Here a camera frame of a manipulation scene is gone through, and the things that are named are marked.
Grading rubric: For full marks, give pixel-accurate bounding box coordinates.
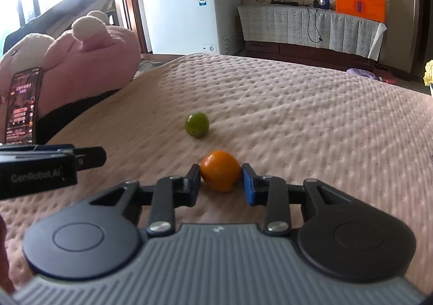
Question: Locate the pink plush toy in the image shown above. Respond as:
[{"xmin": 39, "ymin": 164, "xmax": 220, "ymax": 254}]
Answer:
[{"xmin": 0, "ymin": 10, "xmax": 141, "ymax": 117}]

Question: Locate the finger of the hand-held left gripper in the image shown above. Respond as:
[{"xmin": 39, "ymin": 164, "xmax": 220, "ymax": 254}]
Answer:
[{"xmin": 0, "ymin": 143, "xmax": 107, "ymax": 170}]

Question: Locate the black cable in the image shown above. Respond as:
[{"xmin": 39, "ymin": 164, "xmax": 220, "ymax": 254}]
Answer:
[{"xmin": 306, "ymin": 5, "xmax": 322, "ymax": 44}]

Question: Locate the black smartphone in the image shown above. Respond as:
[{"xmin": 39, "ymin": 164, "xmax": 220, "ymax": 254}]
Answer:
[{"xmin": 4, "ymin": 66, "xmax": 44, "ymax": 145}]

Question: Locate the white chest freezer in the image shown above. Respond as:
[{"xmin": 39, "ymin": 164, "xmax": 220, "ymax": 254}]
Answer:
[{"xmin": 140, "ymin": 0, "xmax": 240, "ymax": 55}]

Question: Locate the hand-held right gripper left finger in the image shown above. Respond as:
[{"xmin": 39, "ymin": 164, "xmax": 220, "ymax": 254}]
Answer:
[{"xmin": 90, "ymin": 163, "xmax": 202, "ymax": 237}]

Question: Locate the cabinet with white cloth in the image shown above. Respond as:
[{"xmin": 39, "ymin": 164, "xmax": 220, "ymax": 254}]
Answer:
[{"xmin": 237, "ymin": 4, "xmax": 387, "ymax": 61}]

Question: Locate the dark wooden cabinet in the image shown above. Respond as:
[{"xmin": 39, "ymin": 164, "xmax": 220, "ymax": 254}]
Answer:
[{"xmin": 241, "ymin": 39, "xmax": 377, "ymax": 71}]

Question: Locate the purple plastic item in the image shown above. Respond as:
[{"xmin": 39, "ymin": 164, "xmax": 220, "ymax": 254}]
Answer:
[{"xmin": 346, "ymin": 67, "xmax": 377, "ymax": 80}]

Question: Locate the green lime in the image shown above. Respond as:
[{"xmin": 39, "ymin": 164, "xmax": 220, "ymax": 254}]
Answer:
[{"xmin": 185, "ymin": 113, "xmax": 210, "ymax": 139}]

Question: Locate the pink textured blanket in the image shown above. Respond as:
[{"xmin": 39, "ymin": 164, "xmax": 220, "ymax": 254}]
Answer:
[{"xmin": 0, "ymin": 53, "xmax": 433, "ymax": 293}]

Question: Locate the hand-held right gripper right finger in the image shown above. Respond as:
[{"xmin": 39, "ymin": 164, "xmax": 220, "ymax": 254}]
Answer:
[{"xmin": 241, "ymin": 163, "xmax": 354, "ymax": 237}]

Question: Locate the napa cabbage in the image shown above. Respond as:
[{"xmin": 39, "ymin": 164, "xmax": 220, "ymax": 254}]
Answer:
[{"xmin": 423, "ymin": 60, "xmax": 433, "ymax": 88}]

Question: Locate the small round orange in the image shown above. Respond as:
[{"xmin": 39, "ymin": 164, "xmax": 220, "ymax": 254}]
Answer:
[{"xmin": 199, "ymin": 150, "xmax": 242, "ymax": 192}]

